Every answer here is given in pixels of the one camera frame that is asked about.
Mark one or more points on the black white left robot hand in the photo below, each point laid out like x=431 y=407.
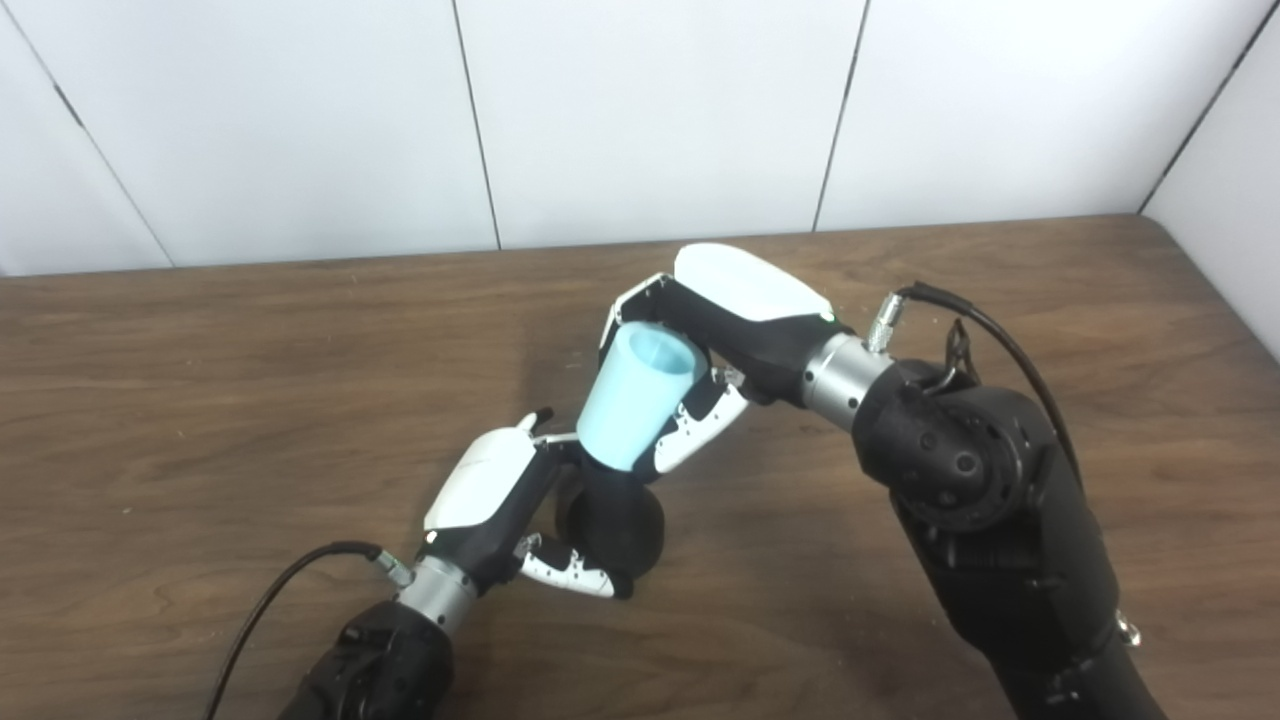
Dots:
x=480 y=480

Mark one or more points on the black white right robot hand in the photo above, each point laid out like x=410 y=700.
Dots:
x=740 y=290

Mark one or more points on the black flared nozzle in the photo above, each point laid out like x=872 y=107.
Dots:
x=620 y=520

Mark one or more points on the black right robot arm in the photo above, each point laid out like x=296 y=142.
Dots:
x=980 y=500

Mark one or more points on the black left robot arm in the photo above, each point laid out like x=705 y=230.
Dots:
x=380 y=660

